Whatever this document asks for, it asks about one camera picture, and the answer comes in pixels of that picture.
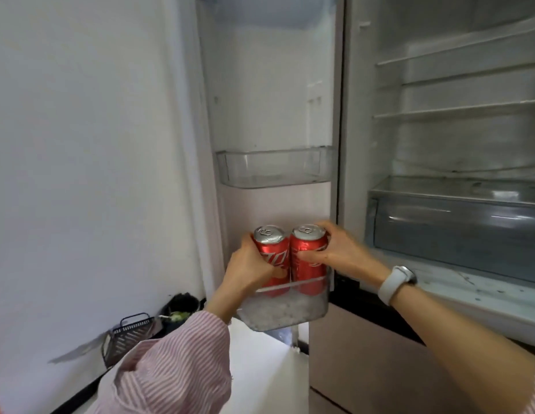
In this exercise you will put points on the person's right forearm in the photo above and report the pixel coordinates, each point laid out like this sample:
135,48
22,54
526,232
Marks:
461,340

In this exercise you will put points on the white fridge body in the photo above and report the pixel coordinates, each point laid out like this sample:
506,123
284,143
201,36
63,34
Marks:
465,146

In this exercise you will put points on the clear empty door bin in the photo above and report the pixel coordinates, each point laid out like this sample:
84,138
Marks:
274,168

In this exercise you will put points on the white fridge door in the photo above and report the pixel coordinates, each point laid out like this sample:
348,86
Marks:
267,81

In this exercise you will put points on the red soda can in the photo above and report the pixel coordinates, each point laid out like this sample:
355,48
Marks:
272,250
310,278

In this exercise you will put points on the black waste bin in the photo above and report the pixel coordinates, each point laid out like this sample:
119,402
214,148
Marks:
183,310

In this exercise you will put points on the person's left hand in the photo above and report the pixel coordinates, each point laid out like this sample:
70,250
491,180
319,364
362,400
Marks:
245,271

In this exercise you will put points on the person's left thumb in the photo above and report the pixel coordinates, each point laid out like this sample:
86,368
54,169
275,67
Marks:
277,272

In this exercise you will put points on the glass fridge shelf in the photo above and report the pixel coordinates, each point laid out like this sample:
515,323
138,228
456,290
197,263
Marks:
465,47
457,110

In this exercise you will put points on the person's left forearm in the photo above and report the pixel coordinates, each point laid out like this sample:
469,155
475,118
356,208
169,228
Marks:
226,308

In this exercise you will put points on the white smartwatch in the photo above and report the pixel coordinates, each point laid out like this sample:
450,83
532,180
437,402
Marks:
396,283

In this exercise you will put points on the person's right hand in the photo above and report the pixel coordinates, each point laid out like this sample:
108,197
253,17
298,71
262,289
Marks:
351,254

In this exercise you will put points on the pink striped shirt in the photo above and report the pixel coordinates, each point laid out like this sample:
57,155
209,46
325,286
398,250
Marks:
181,370

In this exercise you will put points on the clear crisper drawer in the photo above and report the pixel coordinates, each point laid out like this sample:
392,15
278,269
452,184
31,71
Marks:
457,237

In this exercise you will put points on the clear door bin with ice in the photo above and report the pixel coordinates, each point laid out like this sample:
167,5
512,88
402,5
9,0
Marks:
284,310

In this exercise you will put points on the person's right thumb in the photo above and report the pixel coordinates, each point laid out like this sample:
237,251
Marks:
314,256

